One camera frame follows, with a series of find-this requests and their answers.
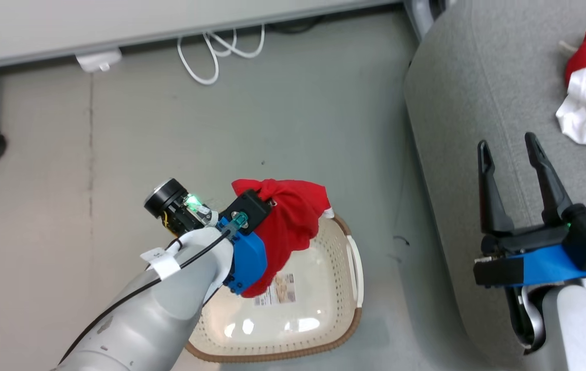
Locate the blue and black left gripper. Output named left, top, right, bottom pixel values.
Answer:
left=144, top=178, right=268, bottom=296

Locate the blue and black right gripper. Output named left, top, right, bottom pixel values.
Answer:
left=473, top=132, right=586, bottom=289

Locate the grey fabric sofa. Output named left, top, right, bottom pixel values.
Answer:
left=403, top=0, right=586, bottom=371

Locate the beige plastic laundry basket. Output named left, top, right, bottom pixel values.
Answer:
left=184, top=208, right=364, bottom=363

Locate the grey partition leg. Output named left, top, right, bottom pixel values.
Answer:
left=403, top=0, right=449, bottom=41

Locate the white power adapter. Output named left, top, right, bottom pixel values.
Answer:
left=75, top=47, right=123, bottom=73

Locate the large white partition panel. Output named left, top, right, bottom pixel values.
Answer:
left=0, top=0, right=408, bottom=68

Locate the teal left camera cable plug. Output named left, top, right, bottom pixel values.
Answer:
left=228, top=211, right=249, bottom=233

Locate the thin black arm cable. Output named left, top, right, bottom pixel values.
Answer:
left=58, top=230, right=233, bottom=364

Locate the looped white cable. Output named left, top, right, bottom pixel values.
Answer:
left=177, top=24, right=266, bottom=86

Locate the black cable under partition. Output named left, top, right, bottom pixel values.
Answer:
left=266, top=15, right=325, bottom=35

